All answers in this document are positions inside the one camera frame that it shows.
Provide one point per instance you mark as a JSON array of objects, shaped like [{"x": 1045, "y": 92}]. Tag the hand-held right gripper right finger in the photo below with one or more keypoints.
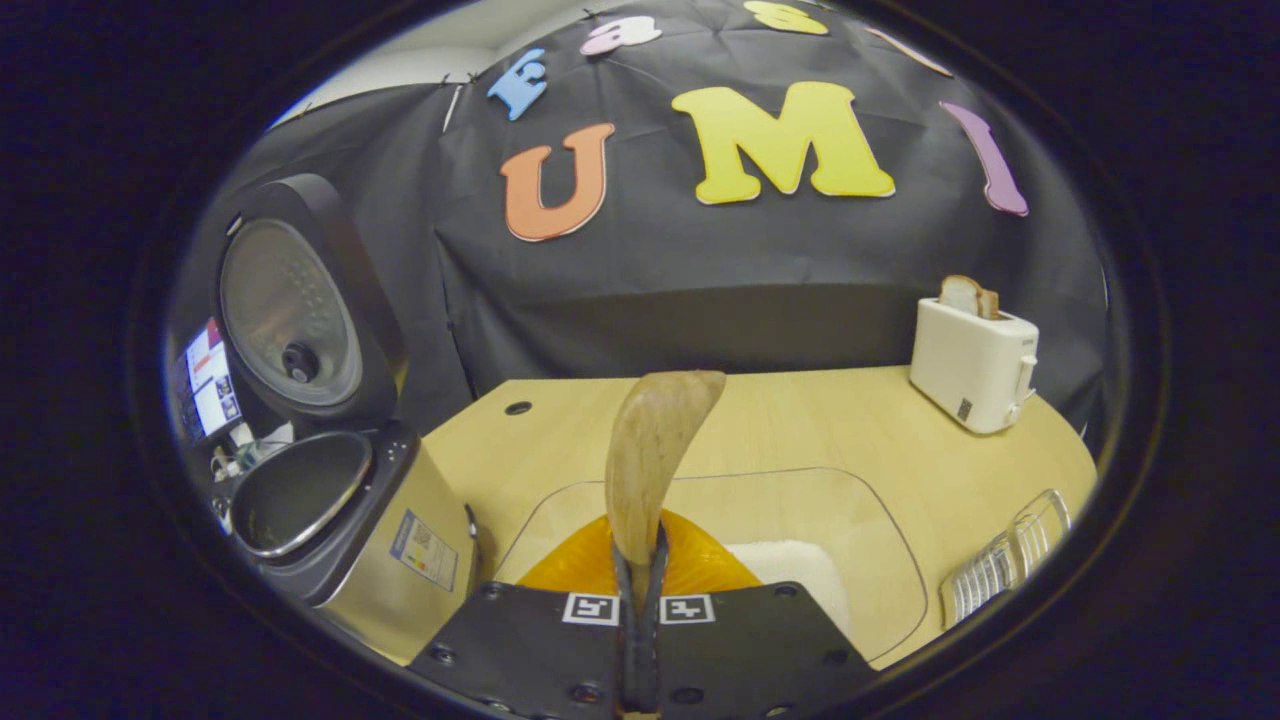
[{"x": 760, "y": 640}]

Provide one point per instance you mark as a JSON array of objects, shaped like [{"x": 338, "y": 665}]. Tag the clear plastic rice container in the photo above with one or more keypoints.
[{"x": 880, "y": 540}]

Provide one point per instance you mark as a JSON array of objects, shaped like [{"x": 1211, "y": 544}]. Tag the black backdrop cloth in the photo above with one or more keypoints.
[{"x": 700, "y": 270}]

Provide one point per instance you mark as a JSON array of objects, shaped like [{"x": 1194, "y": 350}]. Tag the computer monitor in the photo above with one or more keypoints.
[{"x": 208, "y": 385}]

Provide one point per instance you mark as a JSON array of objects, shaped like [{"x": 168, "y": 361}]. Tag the white toaster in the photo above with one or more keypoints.
[{"x": 970, "y": 370}]

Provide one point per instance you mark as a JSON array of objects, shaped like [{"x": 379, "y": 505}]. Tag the wooden spoon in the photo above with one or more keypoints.
[{"x": 650, "y": 450}]

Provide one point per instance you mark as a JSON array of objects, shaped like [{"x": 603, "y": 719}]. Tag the toast bread slice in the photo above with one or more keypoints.
[{"x": 965, "y": 297}]

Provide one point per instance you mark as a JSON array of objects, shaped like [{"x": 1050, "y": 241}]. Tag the black silver rice cooker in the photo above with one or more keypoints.
[{"x": 380, "y": 560}]

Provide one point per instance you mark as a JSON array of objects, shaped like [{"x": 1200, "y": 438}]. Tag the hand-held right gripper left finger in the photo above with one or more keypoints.
[{"x": 520, "y": 640}]

